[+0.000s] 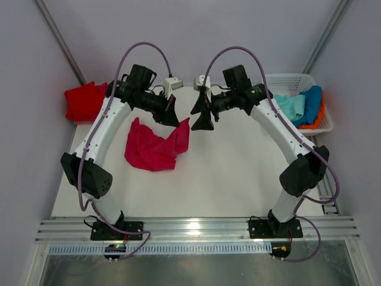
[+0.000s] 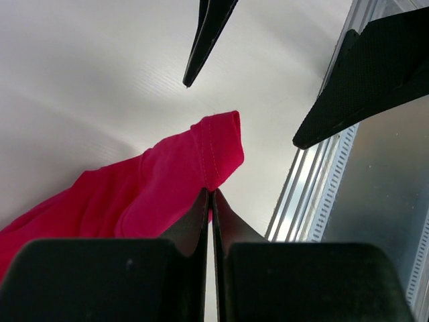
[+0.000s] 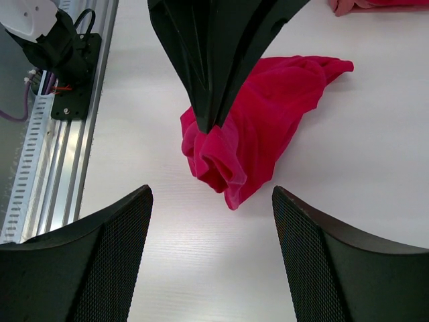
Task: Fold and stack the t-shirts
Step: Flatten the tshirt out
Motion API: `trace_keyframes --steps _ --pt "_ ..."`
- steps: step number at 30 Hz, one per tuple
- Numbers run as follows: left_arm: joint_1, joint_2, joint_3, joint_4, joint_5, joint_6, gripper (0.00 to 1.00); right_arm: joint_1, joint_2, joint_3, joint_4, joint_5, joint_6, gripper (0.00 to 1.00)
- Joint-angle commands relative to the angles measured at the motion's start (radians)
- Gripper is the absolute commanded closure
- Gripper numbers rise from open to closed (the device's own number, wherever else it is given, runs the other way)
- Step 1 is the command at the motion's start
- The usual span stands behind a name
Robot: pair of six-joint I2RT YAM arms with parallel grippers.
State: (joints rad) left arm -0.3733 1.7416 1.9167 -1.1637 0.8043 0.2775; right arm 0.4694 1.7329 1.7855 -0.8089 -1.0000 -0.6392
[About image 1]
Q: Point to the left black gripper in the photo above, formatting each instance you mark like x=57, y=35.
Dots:
x=166, y=117

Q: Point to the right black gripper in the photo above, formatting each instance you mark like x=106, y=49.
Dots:
x=203, y=106

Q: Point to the magenta t shirt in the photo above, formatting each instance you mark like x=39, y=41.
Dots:
x=148, y=151

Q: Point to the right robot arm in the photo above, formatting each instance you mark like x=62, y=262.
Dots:
x=307, y=162

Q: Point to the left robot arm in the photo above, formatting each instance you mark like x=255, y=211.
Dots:
x=84, y=166

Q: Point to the red folded t shirt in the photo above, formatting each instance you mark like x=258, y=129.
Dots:
x=84, y=103

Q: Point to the mint green t shirt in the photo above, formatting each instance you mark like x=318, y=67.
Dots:
x=292, y=107

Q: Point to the white plastic basket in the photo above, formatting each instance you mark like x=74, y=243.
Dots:
x=316, y=118

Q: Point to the blue t shirt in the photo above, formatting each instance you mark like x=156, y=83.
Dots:
x=309, y=104

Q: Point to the orange t shirt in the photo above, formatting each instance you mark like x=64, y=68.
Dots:
x=317, y=116

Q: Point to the left controller board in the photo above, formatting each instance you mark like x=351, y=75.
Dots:
x=114, y=251

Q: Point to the controller board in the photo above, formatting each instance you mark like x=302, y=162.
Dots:
x=280, y=250
x=114, y=251

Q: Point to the right controller board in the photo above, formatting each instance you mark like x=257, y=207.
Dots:
x=280, y=250

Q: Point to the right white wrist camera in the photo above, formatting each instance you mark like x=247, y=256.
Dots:
x=204, y=82

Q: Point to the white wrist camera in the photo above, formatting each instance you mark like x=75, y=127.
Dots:
x=204, y=82
x=171, y=84

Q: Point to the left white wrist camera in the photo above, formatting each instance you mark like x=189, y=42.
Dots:
x=171, y=84

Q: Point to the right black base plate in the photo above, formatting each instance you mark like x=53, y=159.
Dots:
x=266, y=228

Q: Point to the slotted grey cable duct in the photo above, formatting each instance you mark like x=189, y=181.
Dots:
x=245, y=247

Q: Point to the aluminium mounting rail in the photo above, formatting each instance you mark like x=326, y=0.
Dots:
x=196, y=229

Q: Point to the right corner frame post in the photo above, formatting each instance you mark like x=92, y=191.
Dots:
x=328, y=32

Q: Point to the corner frame post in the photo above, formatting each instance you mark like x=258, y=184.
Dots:
x=58, y=37
x=328, y=32

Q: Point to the left corner frame post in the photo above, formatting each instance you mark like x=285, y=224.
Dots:
x=58, y=37

